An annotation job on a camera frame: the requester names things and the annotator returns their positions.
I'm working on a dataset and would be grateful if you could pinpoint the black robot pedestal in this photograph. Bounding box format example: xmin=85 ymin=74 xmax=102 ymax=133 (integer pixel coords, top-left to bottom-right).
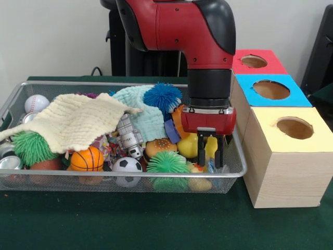
xmin=106 ymin=10 xmax=189 ymax=78

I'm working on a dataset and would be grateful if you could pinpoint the small soccer ball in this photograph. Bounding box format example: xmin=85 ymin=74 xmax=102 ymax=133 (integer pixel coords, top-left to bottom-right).
xmin=111 ymin=156 xmax=144 ymax=188

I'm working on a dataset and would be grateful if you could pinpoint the small orange basketball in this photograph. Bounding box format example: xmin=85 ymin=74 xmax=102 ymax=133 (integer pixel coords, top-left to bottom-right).
xmin=70 ymin=145 xmax=105 ymax=172

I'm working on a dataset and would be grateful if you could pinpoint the white baseball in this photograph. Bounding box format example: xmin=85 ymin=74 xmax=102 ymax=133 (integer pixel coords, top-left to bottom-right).
xmin=24 ymin=94 xmax=50 ymax=115

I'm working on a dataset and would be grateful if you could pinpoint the cream knitted cloth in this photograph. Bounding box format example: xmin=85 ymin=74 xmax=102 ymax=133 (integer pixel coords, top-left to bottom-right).
xmin=0 ymin=93 xmax=144 ymax=154

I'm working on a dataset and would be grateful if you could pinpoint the dark green side tablecloth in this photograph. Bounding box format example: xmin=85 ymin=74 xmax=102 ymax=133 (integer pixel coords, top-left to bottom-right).
xmin=306 ymin=83 xmax=333 ymax=110

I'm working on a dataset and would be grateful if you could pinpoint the toy hamburger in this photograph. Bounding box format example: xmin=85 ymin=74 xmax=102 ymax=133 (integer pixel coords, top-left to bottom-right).
xmin=144 ymin=137 xmax=178 ymax=165

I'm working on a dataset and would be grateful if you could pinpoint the orange and purple toy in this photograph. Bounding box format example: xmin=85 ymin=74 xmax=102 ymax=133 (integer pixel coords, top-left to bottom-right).
xmin=163 ymin=103 xmax=198 ymax=144

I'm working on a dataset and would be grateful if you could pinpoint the wooden box with three holes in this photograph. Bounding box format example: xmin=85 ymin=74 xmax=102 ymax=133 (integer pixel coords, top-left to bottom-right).
xmin=230 ymin=49 xmax=333 ymax=209

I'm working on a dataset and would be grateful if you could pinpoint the green spiky ball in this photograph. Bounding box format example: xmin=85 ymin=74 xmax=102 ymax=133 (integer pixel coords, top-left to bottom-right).
xmin=145 ymin=151 xmax=193 ymax=192
xmin=11 ymin=131 xmax=59 ymax=167

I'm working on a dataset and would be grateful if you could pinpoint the light blue knitted cloth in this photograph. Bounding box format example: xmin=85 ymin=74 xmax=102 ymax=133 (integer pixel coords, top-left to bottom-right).
xmin=111 ymin=84 xmax=169 ymax=143

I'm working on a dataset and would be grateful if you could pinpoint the shallow mesh bin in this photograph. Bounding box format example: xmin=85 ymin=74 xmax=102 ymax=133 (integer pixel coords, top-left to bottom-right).
xmin=0 ymin=80 xmax=248 ymax=195

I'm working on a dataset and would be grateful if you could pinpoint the yellow block toy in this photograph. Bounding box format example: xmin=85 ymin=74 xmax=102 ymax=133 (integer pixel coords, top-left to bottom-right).
xmin=204 ymin=135 xmax=219 ymax=160

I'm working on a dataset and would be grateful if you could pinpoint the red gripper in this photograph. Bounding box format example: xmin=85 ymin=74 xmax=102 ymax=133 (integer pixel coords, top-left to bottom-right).
xmin=181 ymin=108 xmax=237 ymax=168

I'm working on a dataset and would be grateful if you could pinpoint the blue spiky ball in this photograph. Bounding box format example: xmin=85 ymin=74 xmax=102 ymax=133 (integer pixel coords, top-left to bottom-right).
xmin=143 ymin=82 xmax=183 ymax=114

